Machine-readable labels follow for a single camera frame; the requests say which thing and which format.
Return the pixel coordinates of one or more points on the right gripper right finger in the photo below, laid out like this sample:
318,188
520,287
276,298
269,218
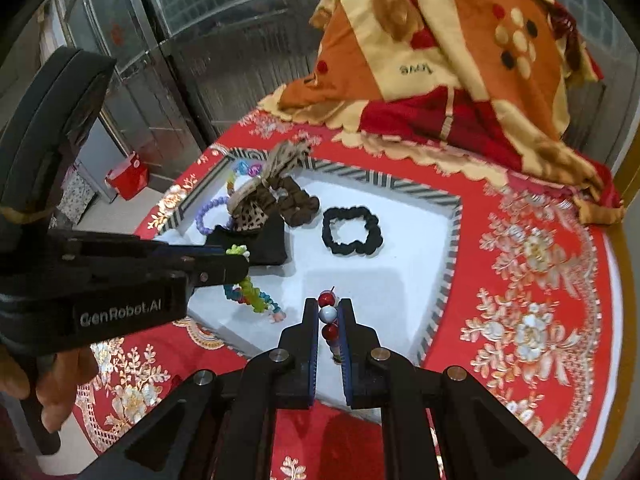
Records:
377,377

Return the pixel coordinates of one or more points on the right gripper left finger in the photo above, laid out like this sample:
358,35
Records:
283,378

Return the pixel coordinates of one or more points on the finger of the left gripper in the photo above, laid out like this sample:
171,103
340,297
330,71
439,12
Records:
215,270

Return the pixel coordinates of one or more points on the left hand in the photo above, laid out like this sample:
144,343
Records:
56,389

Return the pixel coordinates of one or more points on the black scrunchie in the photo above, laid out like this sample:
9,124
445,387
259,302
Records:
351,230

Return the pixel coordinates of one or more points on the striped white tray box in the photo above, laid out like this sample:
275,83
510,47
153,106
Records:
401,290

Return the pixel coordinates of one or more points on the black headband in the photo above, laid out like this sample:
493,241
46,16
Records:
266,245

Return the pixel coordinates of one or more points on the red floral table cloth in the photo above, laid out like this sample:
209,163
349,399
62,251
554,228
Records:
535,311

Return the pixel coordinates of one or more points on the metal glass door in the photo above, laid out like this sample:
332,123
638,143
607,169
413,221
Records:
187,70

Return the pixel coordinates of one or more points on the orange red folded blanket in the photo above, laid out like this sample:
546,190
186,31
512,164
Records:
487,76

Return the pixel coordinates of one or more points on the leopard print bow scrunchie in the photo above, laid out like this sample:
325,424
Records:
274,192

